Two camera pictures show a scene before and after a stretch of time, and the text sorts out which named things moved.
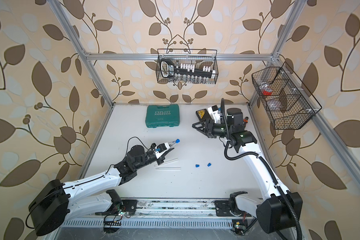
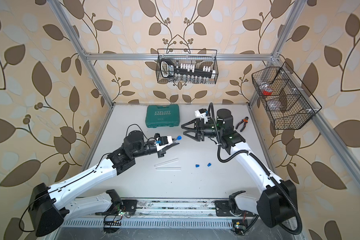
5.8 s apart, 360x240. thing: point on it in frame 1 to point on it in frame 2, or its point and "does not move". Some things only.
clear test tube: (170, 161) does not move
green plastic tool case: (165, 115) does not move
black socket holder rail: (168, 69) does not move
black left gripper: (159, 161) to (159, 153)
